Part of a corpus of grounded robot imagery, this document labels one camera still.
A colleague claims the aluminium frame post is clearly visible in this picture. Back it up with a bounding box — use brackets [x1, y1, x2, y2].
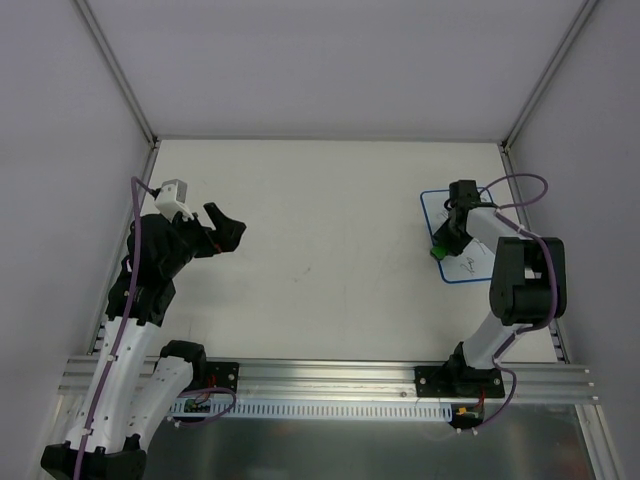
[501, 0, 600, 151]
[73, 0, 160, 146]

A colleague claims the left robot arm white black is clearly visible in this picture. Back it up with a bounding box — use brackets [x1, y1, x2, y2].
[40, 203, 246, 479]

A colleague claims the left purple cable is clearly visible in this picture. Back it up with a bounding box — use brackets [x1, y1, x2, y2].
[72, 177, 164, 480]

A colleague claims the green whiteboard eraser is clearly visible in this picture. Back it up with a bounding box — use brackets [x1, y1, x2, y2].
[430, 244, 452, 261]

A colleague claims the right aluminium frame post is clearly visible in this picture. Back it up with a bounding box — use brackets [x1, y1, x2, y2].
[501, 0, 600, 151]

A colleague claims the left aluminium frame post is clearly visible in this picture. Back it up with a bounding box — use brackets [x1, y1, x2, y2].
[73, 0, 160, 146]

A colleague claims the aluminium mounting rail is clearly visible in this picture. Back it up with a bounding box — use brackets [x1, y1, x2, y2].
[57, 355, 599, 402]

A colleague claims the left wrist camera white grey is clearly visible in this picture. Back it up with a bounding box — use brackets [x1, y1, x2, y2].
[154, 179, 194, 222]

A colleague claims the blue framed whiteboard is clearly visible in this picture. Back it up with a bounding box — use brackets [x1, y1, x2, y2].
[420, 189, 494, 285]

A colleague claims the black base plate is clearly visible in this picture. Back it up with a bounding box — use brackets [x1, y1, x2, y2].
[203, 361, 240, 392]
[414, 365, 505, 399]

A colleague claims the white slotted cable duct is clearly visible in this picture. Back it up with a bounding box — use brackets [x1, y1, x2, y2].
[167, 398, 454, 422]

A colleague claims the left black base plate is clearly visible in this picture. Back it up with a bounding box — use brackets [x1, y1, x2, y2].
[203, 361, 240, 392]

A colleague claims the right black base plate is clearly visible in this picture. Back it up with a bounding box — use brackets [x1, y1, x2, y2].
[414, 365, 505, 399]

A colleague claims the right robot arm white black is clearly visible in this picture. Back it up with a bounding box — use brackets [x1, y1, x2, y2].
[424, 180, 567, 398]

